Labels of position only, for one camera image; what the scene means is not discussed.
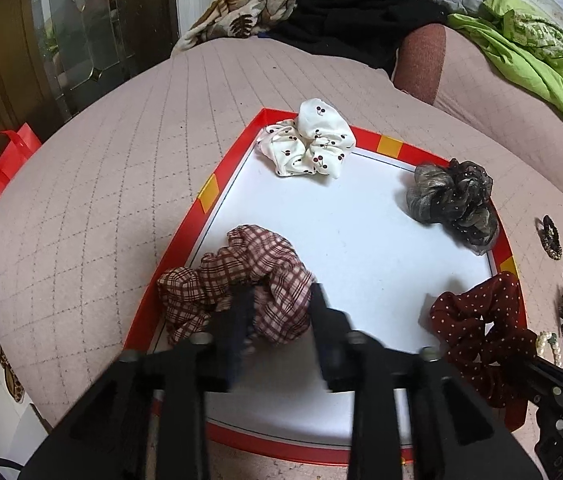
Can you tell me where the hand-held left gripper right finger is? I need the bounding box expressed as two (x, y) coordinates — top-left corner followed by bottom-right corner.
(310, 283), (543, 480)

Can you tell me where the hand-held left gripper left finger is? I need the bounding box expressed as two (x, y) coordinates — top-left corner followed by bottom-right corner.
(22, 285), (257, 480)

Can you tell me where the green cloth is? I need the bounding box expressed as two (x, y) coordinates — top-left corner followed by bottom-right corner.
(446, 0), (563, 148)

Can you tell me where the pink quilted mattress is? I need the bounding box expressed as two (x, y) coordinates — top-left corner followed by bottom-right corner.
(0, 35), (563, 480)

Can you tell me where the white pearl bracelet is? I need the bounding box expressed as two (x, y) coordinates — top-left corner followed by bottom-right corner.
(535, 329), (563, 368)

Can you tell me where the white cherry-print scrunchie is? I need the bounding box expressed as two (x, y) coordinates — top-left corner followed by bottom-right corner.
(256, 97), (357, 181)

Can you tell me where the red shopping bag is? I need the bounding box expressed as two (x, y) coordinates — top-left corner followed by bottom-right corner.
(0, 122), (42, 223)

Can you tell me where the black cloth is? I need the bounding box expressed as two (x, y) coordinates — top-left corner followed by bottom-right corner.
(262, 0), (449, 81)

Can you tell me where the wooden door with glass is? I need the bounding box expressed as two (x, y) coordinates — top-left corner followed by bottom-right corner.
(0, 0), (178, 201)

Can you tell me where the pink bolster cushion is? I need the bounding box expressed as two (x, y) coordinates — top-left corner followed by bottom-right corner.
(391, 22), (563, 221)

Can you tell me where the grey-brown sheer scrunchie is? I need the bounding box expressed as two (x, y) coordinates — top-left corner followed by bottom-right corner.
(405, 157), (499, 261)

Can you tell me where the red-bordered white tray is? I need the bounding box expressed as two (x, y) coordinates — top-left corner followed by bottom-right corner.
(122, 107), (529, 466)

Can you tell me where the leopard-print scrunchie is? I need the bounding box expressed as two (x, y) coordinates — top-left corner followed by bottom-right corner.
(539, 215), (562, 261)

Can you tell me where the dark red polka-dot scrunchie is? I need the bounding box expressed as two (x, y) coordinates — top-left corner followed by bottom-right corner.
(429, 271), (539, 408)

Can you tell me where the red plaid scrunchie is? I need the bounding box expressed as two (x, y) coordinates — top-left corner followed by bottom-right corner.
(156, 225), (318, 346)

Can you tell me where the leaf-print blanket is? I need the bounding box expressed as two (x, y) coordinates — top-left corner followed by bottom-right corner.
(172, 0), (322, 53)

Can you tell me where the brown patterned cloth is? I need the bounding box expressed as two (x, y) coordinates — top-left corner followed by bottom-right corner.
(0, 345), (25, 403)

